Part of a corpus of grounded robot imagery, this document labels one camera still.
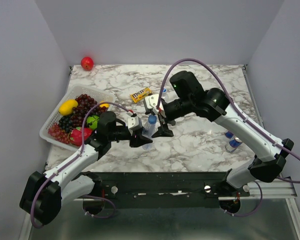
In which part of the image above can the blue tinted plastic bottle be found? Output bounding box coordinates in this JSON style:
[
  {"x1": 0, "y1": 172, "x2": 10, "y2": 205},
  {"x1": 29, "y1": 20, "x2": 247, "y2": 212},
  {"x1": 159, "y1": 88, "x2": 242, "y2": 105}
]
[{"x1": 142, "y1": 119, "x2": 156, "y2": 139}]

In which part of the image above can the large clear plastic bottle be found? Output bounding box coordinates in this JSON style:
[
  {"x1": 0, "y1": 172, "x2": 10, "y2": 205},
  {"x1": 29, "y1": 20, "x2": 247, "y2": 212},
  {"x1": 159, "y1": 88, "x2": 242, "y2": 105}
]
[{"x1": 161, "y1": 92, "x2": 169, "y2": 101}]

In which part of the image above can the plain blue bottle cap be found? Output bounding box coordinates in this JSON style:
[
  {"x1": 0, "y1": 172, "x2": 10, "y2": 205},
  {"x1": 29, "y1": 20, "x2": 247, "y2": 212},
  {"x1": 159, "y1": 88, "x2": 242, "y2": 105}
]
[{"x1": 148, "y1": 115, "x2": 157, "y2": 125}]

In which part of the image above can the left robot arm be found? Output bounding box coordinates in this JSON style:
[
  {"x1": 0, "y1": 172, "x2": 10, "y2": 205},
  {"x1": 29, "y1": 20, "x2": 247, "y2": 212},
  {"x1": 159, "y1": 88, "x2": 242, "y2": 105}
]
[{"x1": 19, "y1": 111, "x2": 152, "y2": 229}]

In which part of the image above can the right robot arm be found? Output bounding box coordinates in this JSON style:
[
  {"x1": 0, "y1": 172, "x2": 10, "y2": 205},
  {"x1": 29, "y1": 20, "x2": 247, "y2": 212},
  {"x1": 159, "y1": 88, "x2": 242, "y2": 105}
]
[{"x1": 143, "y1": 70, "x2": 294, "y2": 196}]

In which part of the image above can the yellow m&m candy packet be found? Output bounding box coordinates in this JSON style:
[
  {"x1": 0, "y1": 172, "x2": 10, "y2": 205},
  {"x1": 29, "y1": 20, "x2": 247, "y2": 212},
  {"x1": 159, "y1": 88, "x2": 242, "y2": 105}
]
[{"x1": 130, "y1": 87, "x2": 153, "y2": 104}]

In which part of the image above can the green toy fruit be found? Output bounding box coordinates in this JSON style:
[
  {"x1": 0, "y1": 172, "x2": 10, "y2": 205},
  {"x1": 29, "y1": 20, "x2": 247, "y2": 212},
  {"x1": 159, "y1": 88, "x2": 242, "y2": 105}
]
[{"x1": 86, "y1": 115, "x2": 100, "y2": 130}]

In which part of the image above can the pink dragon fruit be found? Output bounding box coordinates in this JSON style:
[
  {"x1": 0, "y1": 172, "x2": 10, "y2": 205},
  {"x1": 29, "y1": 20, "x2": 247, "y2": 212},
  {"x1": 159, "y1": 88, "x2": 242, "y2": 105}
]
[{"x1": 68, "y1": 127, "x2": 93, "y2": 147}]

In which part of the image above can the white plastic basket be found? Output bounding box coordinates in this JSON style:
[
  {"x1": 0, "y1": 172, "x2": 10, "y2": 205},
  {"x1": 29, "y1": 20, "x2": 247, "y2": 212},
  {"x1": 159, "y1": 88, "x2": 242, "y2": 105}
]
[{"x1": 39, "y1": 84, "x2": 116, "y2": 151}]

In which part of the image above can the dark red grape bunch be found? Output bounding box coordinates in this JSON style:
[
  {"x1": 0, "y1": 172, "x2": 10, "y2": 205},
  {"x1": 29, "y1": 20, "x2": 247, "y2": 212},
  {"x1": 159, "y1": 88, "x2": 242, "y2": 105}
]
[{"x1": 70, "y1": 94, "x2": 110, "y2": 128}]

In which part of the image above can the red bull can rear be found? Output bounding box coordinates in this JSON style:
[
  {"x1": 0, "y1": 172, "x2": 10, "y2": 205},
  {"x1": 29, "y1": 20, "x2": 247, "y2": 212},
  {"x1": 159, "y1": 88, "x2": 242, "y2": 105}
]
[{"x1": 224, "y1": 131, "x2": 234, "y2": 139}]

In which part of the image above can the red bull can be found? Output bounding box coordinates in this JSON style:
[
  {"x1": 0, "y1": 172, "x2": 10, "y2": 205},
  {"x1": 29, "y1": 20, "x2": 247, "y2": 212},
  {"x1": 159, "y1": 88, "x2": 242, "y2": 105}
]
[
  {"x1": 224, "y1": 131, "x2": 234, "y2": 139},
  {"x1": 225, "y1": 137, "x2": 243, "y2": 153}
]

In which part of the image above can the red bull can front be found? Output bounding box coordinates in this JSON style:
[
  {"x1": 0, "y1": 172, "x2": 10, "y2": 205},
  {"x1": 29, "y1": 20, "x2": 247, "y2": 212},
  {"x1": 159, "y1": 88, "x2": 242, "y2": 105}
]
[{"x1": 225, "y1": 137, "x2": 243, "y2": 153}]

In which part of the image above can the dark blue grape bunch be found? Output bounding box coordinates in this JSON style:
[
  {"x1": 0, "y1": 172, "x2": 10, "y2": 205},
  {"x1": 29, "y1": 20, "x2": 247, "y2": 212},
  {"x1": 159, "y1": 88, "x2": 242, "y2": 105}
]
[{"x1": 58, "y1": 115, "x2": 74, "y2": 134}]

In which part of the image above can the yellow mango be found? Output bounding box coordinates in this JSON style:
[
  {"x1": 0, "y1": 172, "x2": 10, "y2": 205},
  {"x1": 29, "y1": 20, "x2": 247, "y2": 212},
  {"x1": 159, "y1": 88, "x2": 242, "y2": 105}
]
[{"x1": 58, "y1": 99, "x2": 78, "y2": 116}]

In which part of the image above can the light red grape bunch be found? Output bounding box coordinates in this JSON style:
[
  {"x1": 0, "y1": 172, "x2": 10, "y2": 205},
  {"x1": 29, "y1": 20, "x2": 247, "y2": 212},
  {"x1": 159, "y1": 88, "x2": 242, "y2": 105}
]
[{"x1": 48, "y1": 122, "x2": 70, "y2": 144}]

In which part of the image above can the red apple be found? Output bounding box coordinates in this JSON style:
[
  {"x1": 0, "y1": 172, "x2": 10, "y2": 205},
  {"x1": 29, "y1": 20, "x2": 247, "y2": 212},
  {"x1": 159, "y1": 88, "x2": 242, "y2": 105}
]
[{"x1": 80, "y1": 56, "x2": 94, "y2": 71}]

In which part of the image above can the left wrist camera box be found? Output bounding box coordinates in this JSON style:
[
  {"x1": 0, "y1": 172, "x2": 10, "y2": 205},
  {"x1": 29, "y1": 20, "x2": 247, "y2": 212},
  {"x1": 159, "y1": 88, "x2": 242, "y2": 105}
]
[{"x1": 127, "y1": 115, "x2": 143, "y2": 132}]

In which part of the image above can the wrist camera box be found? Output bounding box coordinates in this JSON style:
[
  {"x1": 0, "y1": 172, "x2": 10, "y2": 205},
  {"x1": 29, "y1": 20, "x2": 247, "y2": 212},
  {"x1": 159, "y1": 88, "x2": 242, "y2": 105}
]
[
  {"x1": 143, "y1": 94, "x2": 164, "y2": 115},
  {"x1": 127, "y1": 115, "x2": 143, "y2": 132}
]

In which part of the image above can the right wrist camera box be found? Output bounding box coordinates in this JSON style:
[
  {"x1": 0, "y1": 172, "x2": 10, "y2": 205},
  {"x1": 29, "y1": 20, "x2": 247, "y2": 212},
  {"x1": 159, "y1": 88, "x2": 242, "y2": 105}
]
[{"x1": 143, "y1": 94, "x2": 164, "y2": 115}]

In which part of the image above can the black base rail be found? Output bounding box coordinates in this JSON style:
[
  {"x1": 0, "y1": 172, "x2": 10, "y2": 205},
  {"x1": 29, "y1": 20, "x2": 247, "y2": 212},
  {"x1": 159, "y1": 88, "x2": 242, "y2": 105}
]
[{"x1": 64, "y1": 171, "x2": 251, "y2": 210}]

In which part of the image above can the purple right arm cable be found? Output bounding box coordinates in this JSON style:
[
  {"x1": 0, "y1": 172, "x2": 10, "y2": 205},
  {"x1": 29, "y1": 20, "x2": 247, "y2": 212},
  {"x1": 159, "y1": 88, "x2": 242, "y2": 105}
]
[{"x1": 157, "y1": 58, "x2": 300, "y2": 217}]

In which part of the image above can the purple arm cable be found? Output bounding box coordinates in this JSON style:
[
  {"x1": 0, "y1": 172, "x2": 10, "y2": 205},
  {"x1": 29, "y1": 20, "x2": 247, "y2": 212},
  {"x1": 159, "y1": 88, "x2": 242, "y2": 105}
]
[
  {"x1": 157, "y1": 58, "x2": 300, "y2": 217},
  {"x1": 29, "y1": 101, "x2": 136, "y2": 229}
]

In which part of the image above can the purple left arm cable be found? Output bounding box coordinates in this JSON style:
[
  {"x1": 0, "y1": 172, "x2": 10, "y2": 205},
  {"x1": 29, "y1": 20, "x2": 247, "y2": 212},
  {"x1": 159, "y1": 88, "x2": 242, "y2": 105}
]
[{"x1": 29, "y1": 101, "x2": 136, "y2": 229}]

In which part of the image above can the aluminium frame rail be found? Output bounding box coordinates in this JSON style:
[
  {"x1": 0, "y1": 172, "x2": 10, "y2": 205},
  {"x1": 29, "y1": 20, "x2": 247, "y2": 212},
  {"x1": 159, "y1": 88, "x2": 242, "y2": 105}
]
[{"x1": 215, "y1": 65, "x2": 297, "y2": 199}]

